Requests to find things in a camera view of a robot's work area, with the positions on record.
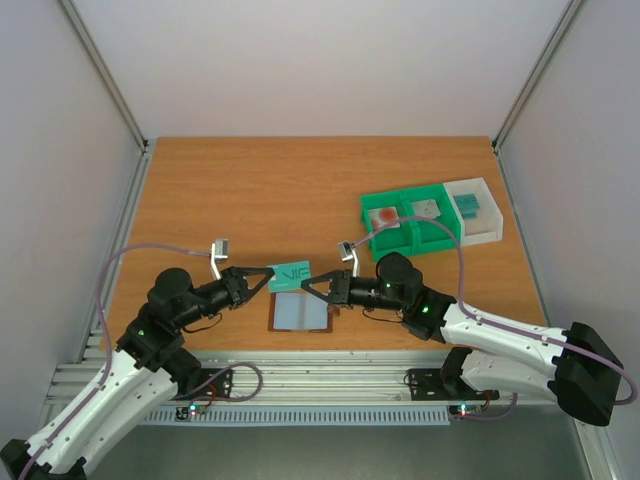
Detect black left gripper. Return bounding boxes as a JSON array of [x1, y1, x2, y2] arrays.
[[176, 265, 275, 328]]

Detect brown leather card holder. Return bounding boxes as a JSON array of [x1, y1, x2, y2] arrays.
[[268, 292, 334, 333]]

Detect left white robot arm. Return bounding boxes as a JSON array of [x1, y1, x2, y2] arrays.
[[1, 267, 274, 479]]

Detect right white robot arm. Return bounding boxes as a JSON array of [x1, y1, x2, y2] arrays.
[[301, 253, 623, 427]]

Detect red circle card stack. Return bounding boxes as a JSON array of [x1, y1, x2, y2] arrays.
[[367, 206, 399, 230]]

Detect green bin with red cards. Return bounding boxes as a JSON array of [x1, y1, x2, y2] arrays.
[[360, 190, 414, 261]]

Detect green bin with VIP cards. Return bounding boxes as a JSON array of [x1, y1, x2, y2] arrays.
[[401, 184, 461, 255]]

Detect white VIP card stack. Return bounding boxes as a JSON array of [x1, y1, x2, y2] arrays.
[[411, 199, 441, 219]]

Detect teal card stack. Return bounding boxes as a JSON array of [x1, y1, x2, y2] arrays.
[[454, 193, 480, 219]]

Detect white bin with teal cards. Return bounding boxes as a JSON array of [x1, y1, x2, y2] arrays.
[[443, 177, 504, 246]]

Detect left controller board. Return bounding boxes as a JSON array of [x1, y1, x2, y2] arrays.
[[174, 404, 208, 421]]

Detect controller board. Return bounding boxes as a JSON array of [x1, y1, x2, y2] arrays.
[[174, 404, 208, 421], [449, 403, 485, 419]]

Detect right controller board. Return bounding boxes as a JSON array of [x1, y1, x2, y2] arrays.
[[449, 403, 485, 419]]

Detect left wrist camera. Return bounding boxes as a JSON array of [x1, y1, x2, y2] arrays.
[[209, 238, 229, 280]]

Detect aluminium front rail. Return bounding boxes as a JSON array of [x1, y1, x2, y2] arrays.
[[45, 348, 448, 406]]

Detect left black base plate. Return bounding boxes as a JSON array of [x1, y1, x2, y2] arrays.
[[173, 368, 234, 401]]

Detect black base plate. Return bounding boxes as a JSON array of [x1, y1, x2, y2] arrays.
[[403, 368, 500, 402], [173, 368, 234, 401]]

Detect grey slotted cable duct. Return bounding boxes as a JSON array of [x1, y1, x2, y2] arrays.
[[140, 405, 449, 428]]

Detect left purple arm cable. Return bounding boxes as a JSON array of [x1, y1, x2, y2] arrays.
[[19, 242, 264, 479]]

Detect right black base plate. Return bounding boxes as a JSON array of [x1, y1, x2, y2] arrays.
[[403, 368, 500, 402]]

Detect left aluminium frame post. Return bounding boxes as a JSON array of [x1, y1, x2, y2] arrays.
[[55, 0, 149, 153]]

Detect aluminium frame post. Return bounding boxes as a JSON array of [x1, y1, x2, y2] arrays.
[[55, 0, 149, 153], [491, 0, 587, 155]]

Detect right aluminium frame post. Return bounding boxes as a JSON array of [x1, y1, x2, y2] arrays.
[[491, 0, 587, 155]]

